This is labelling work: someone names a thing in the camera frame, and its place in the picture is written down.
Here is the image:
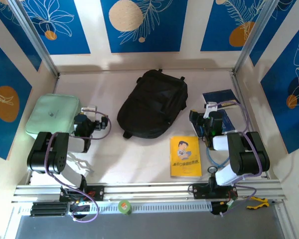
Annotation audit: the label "navy blue book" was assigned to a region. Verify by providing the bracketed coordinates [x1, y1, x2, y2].
[202, 89, 241, 110]

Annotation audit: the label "yellow cartoon book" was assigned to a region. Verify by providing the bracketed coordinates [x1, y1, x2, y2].
[169, 135, 202, 178]

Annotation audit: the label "black backpack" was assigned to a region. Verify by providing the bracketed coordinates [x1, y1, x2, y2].
[116, 69, 189, 139]

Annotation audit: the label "mint green pouch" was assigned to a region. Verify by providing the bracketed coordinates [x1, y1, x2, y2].
[24, 93, 82, 140]

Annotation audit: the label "blue poster with white leaves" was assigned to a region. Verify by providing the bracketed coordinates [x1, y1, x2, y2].
[260, 23, 299, 154]

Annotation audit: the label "blue poster with orange circle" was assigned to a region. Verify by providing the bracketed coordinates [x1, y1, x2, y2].
[200, 0, 277, 52]
[0, 36, 33, 160]

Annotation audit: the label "blue poster with beige circle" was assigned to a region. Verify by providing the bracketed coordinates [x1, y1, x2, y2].
[100, 0, 189, 53]

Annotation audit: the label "green tape roll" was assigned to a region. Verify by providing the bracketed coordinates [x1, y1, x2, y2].
[117, 199, 133, 216]

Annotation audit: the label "blue poster with white flower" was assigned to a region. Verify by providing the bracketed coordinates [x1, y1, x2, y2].
[19, 0, 91, 55]

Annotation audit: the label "black ribbed block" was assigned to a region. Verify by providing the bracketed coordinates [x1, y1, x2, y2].
[29, 201, 68, 217]

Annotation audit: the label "grey metal panel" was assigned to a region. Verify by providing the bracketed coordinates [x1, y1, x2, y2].
[14, 211, 285, 239]

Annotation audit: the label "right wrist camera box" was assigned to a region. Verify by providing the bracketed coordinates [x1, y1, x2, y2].
[204, 101, 219, 117]

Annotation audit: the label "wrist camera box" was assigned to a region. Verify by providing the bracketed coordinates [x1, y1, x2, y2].
[81, 106, 98, 117]
[204, 101, 219, 117]

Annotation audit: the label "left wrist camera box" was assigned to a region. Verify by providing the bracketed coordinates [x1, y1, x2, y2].
[81, 106, 98, 117]

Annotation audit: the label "light blue cable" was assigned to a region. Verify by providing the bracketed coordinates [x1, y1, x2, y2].
[206, 146, 232, 168]

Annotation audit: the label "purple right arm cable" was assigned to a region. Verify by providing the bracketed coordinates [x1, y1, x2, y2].
[213, 101, 263, 217]

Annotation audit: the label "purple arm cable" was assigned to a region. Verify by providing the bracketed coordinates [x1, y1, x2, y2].
[213, 101, 263, 217]
[45, 111, 112, 223]

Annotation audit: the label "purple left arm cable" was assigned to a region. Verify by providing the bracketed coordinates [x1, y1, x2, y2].
[45, 111, 112, 223]

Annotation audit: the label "aluminium side rail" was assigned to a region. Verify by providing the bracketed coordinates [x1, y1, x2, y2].
[230, 70, 255, 135]

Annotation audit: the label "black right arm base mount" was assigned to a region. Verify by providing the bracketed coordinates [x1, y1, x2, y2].
[191, 183, 239, 200]

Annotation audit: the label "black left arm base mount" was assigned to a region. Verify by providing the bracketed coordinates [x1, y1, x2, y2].
[59, 184, 105, 202]

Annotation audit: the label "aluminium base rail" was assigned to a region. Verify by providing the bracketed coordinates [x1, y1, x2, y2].
[11, 178, 289, 204]

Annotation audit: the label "white slotted cable duct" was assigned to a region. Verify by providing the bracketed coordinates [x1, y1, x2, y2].
[67, 200, 212, 215]

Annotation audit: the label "yellow handled pliers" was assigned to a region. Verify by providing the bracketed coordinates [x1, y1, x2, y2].
[246, 196, 270, 210]

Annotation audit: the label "blue floral wall poster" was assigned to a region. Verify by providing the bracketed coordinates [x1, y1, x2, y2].
[0, 0, 42, 72]
[249, 0, 299, 67]

